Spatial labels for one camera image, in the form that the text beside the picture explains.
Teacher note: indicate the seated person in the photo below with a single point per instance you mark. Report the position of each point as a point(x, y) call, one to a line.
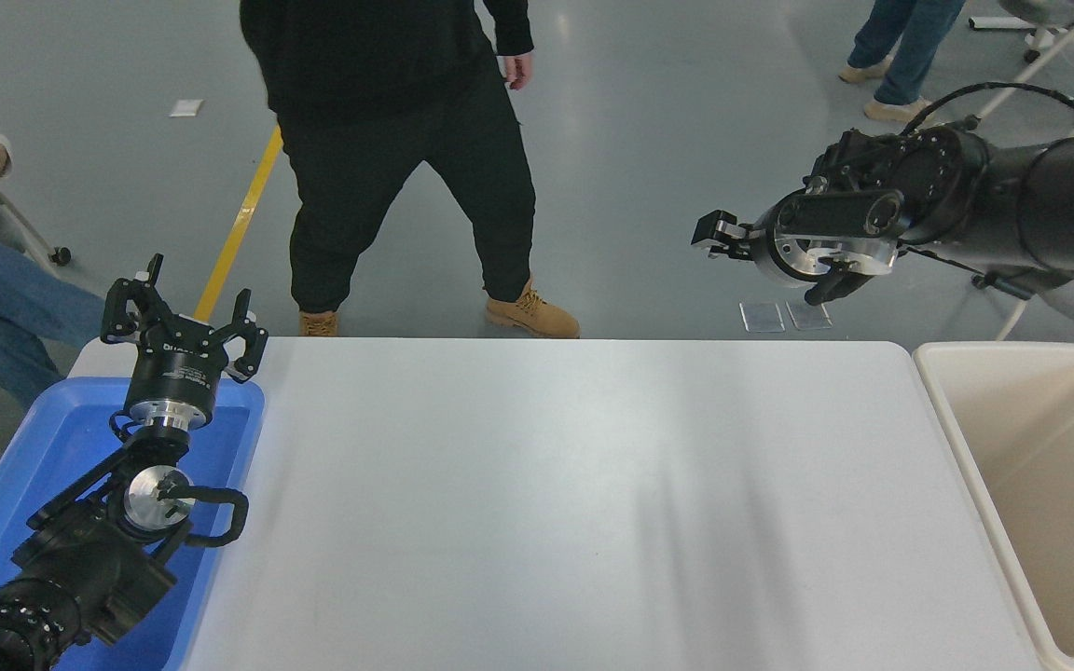
point(6, 308)

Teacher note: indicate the standing person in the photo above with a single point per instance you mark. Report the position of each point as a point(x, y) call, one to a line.
point(388, 140)

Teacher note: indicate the clear floor plate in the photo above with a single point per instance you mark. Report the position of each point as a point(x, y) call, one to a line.
point(762, 317)
point(809, 317)

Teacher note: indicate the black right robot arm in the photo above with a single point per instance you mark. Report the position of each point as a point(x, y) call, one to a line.
point(1012, 196)

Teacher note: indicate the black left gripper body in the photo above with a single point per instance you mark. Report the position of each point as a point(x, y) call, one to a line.
point(175, 373)

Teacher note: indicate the large pale bin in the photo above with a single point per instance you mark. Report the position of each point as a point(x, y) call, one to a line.
point(1050, 503)

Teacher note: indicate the walking person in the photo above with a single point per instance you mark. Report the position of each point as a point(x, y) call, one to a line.
point(910, 47)

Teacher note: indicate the grey chair with casters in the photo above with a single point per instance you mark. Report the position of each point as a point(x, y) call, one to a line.
point(29, 238)

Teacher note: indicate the blue plastic tray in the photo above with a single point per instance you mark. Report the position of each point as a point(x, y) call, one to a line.
point(61, 447)

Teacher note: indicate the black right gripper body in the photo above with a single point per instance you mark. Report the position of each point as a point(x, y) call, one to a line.
point(763, 244)

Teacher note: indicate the standing person's hand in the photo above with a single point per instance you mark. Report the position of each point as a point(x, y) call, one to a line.
point(519, 70)

